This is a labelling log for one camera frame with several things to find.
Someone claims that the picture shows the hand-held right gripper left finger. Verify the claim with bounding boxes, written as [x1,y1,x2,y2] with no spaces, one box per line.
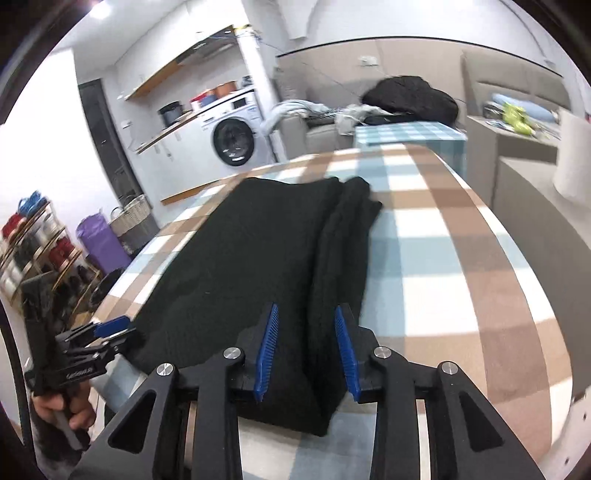
[69,302,280,480]

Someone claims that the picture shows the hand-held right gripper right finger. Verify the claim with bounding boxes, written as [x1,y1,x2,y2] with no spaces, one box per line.
[333,304,548,480]

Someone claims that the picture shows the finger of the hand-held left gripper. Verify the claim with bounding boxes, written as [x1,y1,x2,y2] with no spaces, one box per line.
[62,330,141,365]
[58,316,132,344]

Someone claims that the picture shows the black t-shirt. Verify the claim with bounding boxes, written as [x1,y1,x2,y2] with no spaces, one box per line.
[104,175,384,437]

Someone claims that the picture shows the person's left hand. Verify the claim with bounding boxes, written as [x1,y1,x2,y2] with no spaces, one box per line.
[32,384,98,432]

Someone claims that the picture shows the black round bin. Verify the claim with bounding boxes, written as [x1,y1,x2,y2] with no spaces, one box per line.
[90,270,123,315]

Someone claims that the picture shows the purple plastic bag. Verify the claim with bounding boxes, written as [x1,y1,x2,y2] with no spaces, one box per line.
[76,213,132,275]

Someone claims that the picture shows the metal shoe rack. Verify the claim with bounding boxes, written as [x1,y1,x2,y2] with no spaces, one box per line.
[0,189,105,324]

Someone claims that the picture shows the wicker basket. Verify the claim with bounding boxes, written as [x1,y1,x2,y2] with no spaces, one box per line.
[109,194,160,254]

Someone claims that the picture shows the checked tablecloth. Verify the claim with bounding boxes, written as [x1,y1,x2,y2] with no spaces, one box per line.
[92,143,575,480]

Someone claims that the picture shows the kitchen counter cabinet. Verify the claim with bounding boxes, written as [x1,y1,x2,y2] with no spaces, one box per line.
[136,111,220,206]

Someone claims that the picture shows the dark door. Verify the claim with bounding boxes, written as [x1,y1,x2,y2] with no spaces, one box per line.
[78,78,144,204]

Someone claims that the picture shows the grey sofa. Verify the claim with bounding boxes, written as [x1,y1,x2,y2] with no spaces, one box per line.
[277,99,358,162]

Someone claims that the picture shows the black cooking pot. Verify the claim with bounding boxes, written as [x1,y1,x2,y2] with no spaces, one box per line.
[158,100,185,127]

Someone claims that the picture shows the white washing machine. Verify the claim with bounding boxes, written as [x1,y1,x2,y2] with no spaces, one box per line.
[198,88,273,168]

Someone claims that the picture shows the blue checked cloth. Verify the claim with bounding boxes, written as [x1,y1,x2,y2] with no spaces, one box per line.
[353,121,468,181]

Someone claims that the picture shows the light grey garment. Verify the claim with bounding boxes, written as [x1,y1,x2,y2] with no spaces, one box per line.
[335,104,384,136]

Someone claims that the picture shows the beige stepped cabinet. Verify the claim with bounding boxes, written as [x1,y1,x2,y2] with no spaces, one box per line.
[464,115,591,333]

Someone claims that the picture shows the grey blanket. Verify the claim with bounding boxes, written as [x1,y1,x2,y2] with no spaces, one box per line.
[261,98,331,134]

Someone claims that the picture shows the black jacket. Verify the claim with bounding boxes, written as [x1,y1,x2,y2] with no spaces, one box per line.
[361,76,460,126]

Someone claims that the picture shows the white upper cabinets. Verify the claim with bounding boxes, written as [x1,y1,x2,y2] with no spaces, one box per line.
[115,14,241,100]

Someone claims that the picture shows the green toy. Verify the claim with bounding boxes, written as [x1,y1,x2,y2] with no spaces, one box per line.
[502,102,532,134]

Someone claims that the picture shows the range hood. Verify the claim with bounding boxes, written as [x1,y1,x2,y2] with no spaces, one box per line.
[175,25,241,65]

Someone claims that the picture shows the white paper towel roll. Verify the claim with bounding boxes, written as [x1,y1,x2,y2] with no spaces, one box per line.
[553,109,591,206]

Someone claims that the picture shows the light blue pillow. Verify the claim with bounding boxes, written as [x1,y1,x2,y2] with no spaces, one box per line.
[490,92,561,116]

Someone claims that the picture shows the beige bed headboard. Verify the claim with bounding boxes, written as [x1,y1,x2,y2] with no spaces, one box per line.
[462,48,571,116]

